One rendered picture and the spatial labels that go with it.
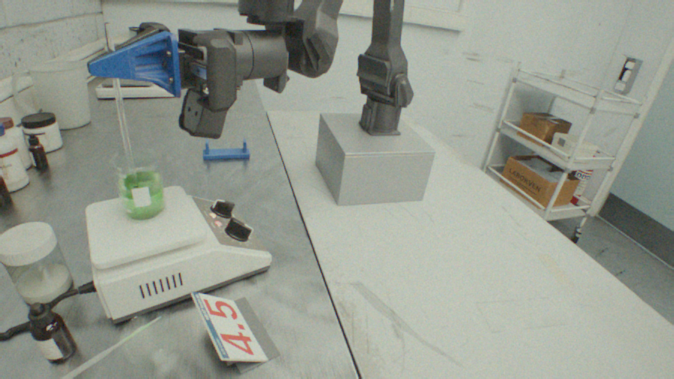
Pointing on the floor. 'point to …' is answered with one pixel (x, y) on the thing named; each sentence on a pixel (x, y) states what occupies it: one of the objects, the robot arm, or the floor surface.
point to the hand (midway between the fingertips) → (128, 65)
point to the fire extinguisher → (581, 183)
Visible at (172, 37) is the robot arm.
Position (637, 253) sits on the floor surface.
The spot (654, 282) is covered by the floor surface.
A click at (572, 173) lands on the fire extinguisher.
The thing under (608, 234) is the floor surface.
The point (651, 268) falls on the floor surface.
